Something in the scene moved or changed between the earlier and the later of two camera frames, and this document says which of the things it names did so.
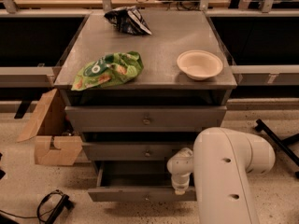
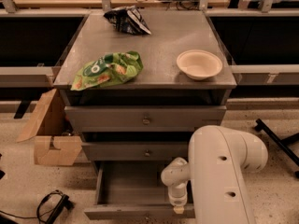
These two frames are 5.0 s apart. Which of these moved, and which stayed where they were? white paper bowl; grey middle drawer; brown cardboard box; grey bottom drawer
Moved: grey bottom drawer
Stayed: grey middle drawer; brown cardboard box; white paper bowl
